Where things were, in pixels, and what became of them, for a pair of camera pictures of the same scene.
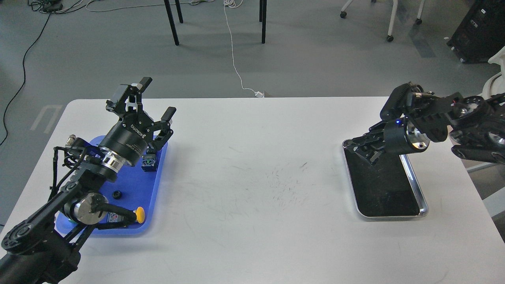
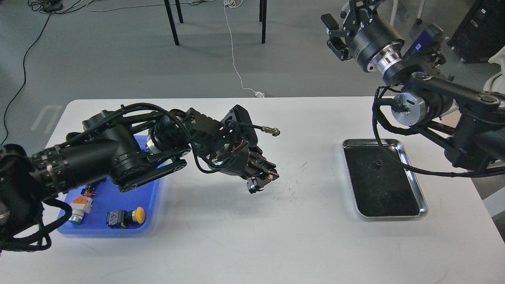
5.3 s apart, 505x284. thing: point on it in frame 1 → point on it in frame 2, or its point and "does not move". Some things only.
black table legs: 262,10 does not move
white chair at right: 494,84 does not move
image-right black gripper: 397,136 → 370,36
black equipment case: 481,33 does not move
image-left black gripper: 133,134 → 257,166
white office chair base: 390,38 does not move
